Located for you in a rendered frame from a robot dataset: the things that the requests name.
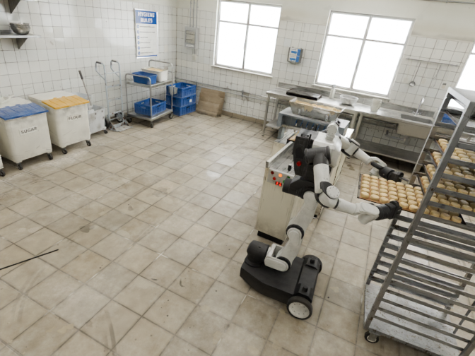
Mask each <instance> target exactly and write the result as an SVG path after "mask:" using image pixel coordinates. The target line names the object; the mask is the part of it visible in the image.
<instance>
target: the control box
mask: <svg viewBox="0 0 475 356"><path fill-rule="evenodd" d="M271 171H273V172H274V174H271ZM279 174H282V177H280V176H279ZM273 177H275V178H276V180H273ZM287 177H290V179H293V178H294V175H292V174H289V173H286V172H282V171H279V170H275V169H273V168H269V173H268V177H267V181H268V182H270V183H272V184H276V183H277V182H278V184H276V185H278V186H280V185H279V184H280V183H281V186H282V187H283V180H285V179H286V178H287Z"/></svg>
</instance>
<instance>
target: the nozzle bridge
mask: <svg viewBox="0 0 475 356"><path fill-rule="evenodd" d="M296 120H297V122H298V124H297V127H295V122H296ZM338 120H339V121H340V122H341V125H340V126H339V127H338V130H339V133H340V134H341V135H342V136H345V135H346V132H347V129H348V125H349V122H350V121H346V120H343V119H338ZM302 121H303V127H302V129H305V128H306V125H307V123H308V128H307V129H308V130H311V128H312V125H313V124H314V129H313V131H314V130H315V127H316V124H318V126H319V132H321V131H323V129H324V127H325V129H327V127H328V125H329V123H330V122H327V121H322V120H318V119H313V118H309V117H304V116H301V115H297V114H293V113H292V110H291V108H290V107H288V108H286V109H284V110H283V111H281V112H279V113H278V120H277V125H276V126H278V127H279V129H278V136H277V139H281V138H283V136H284V131H285V128H288V129H293V130H296V131H300V130H301V128H300V125H301V123H302ZM318 126H317V128H318Z"/></svg>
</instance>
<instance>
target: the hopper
mask: <svg viewBox="0 0 475 356"><path fill-rule="evenodd" d="M297 102H299V103H297ZM289 103H290V106H291V110H292V113H293V114H297V115H301V116H304V117H309V118H313V119H318V120H322V121H327V122H331V121H336V120H337V119H338V117H339V115H340V114H341V113H342V112H343V110H344V109H345V107H340V106H337V105H331V104H327V103H323V102H318V101H314V100H308V99H304V98H301V97H295V98H293V99H292V100H289ZM300 103H304V104H306V105H304V104H300ZM312 104H316V105H317V106H321V107H332V108H333V107H334V108H336V109H337V110H339V111H341V112H335V111H331V110H328V109H322V108H318V107H313V106H309V105H312Z"/></svg>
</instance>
